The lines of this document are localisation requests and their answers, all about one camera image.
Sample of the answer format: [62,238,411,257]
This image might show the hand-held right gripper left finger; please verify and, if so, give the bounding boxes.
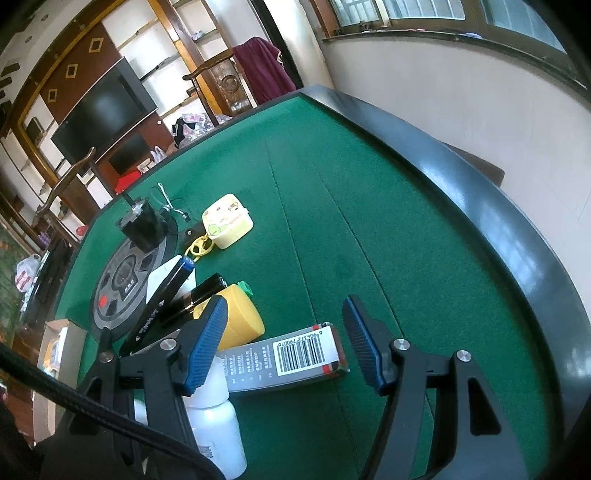
[69,294,230,463]

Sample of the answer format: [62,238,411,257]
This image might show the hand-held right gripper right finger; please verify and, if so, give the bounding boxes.
[342,294,527,480]

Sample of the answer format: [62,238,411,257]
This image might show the yellow round jar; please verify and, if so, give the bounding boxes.
[215,284,266,352]

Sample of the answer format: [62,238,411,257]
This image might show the grey barcode box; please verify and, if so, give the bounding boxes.
[217,322,351,394]

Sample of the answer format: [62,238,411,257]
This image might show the white plastic bottle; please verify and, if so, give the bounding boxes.
[133,355,247,480]

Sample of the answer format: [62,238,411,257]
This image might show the black lipstick tube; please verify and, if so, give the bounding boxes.
[168,272,229,324]

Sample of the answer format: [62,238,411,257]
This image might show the black marker with blue cap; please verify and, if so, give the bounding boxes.
[119,255,195,356]

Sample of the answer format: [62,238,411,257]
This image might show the white charger box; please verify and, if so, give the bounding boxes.
[145,254,197,305]

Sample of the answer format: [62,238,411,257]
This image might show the yellow keyring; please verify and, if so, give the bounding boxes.
[185,233,215,264]

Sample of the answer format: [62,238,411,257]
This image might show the round grey disc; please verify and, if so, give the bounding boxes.
[89,217,181,337]

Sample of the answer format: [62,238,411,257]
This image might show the cream square box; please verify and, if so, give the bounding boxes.
[202,194,254,250]

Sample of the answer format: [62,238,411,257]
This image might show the black motor block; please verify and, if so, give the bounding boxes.
[115,194,169,252]

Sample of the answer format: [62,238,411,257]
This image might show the cardboard box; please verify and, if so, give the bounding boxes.
[37,318,88,384]

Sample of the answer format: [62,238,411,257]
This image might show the white and red plastic bag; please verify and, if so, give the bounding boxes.
[14,253,42,291]

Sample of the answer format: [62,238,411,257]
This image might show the dark cabinet door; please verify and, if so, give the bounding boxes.
[107,131,148,176]

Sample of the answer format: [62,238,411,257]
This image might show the plain wooden chair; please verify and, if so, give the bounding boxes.
[31,147,100,245]

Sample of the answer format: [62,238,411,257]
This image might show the floral bag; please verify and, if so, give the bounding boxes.
[172,113,234,149]

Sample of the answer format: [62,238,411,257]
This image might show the black television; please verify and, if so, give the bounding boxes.
[50,56,160,164]

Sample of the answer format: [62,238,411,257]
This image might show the carved wooden chair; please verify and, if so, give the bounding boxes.
[182,46,259,127]

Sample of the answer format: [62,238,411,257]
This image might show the maroon cloth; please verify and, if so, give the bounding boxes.
[231,37,297,106]

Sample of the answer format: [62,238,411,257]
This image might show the window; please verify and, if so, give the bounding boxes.
[323,0,573,61]

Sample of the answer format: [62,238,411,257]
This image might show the motor wires with connector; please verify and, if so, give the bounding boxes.
[156,182,192,222]

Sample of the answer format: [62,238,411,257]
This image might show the black cable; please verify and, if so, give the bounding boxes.
[0,342,227,480]

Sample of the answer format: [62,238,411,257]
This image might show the wooden wall cabinet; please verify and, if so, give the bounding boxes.
[0,0,241,241]

